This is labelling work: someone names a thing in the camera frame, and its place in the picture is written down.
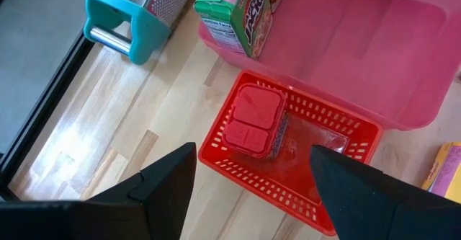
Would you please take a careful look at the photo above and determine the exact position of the pink translucent plastic bin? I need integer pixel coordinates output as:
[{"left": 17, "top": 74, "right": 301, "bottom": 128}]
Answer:
[{"left": 197, "top": 0, "right": 461, "bottom": 131}]

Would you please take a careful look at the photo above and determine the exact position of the black aluminium rig frame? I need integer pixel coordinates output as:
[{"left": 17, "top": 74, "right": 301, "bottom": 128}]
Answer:
[{"left": 0, "top": 30, "right": 95, "bottom": 201}]

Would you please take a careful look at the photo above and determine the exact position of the green Apple Jacks box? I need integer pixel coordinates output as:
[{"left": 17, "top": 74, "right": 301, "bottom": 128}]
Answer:
[{"left": 193, "top": 0, "right": 274, "bottom": 61}]

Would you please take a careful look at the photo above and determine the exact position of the small red box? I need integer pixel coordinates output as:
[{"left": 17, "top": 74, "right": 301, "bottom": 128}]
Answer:
[{"left": 221, "top": 83, "right": 289, "bottom": 161}]

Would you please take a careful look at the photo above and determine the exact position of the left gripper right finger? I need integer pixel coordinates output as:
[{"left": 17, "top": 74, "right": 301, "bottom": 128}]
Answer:
[{"left": 310, "top": 144, "right": 461, "bottom": 240}]

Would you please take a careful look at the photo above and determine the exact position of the red plastic basket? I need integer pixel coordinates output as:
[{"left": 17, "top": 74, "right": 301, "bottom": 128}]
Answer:
[{"left": 197, "top": 69, "right": 383, "bottom": 236}]

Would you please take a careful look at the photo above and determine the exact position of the teal metal box grater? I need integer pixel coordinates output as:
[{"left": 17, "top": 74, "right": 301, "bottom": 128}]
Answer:
[{"left": 83, "top": 0, "right": 201, "bottom": 66}]

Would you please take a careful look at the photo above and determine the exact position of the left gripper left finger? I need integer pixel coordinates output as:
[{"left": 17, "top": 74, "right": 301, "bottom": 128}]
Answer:
[{"left": 88, "top": 141, "right": 198, "bottom": 240}]

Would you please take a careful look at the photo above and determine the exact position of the yellow Corn Pops box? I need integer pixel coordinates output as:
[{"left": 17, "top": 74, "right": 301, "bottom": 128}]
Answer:
[{"left": 420, "top": 141, "right": 461, "bottom": 204}]

